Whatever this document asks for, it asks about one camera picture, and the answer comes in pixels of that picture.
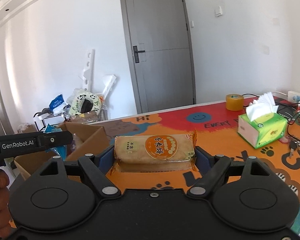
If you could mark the yellow tape roll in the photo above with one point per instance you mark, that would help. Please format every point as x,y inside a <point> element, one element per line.
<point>234,102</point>

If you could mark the person's left hand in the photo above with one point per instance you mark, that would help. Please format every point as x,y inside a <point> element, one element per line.
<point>0,210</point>

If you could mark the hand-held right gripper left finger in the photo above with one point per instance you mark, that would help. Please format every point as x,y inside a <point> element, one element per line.
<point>107,158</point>

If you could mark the bunch of keys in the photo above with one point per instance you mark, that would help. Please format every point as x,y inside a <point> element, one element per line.
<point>293,147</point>

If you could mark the white power strip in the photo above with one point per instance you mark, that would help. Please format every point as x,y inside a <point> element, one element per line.
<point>298,96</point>

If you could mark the blue plastic bag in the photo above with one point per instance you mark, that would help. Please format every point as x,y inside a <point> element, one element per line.
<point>56,102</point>

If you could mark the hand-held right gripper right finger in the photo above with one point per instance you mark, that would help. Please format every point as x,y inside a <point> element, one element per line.
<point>202,158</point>

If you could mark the green tissue box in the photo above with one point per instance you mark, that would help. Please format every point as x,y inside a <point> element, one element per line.
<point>262,130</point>

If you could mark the panda print seat cushion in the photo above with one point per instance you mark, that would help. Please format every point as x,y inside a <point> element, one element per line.
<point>76,105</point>

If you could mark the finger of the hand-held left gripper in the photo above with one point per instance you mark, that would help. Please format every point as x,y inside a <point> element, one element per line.
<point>57,139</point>

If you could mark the colourful printed table mat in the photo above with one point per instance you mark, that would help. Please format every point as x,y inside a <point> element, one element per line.
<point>230,140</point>

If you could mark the taped cardboard box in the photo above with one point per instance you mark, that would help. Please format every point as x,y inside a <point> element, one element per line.
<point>90,117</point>

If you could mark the white light switch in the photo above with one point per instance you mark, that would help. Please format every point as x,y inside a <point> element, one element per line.
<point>218,11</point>

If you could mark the black shoe rack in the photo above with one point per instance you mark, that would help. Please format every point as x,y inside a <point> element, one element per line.
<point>40,118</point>

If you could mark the orange rice cracker packet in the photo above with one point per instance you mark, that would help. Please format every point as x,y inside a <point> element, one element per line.
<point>155,147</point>

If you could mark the small orange cardboard box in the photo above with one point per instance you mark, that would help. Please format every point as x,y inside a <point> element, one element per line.
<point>26,128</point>

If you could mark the white shelf panel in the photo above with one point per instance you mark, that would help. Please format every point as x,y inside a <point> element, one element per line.
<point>108,86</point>

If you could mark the white board with holes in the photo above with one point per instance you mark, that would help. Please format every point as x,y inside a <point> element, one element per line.
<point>88,67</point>

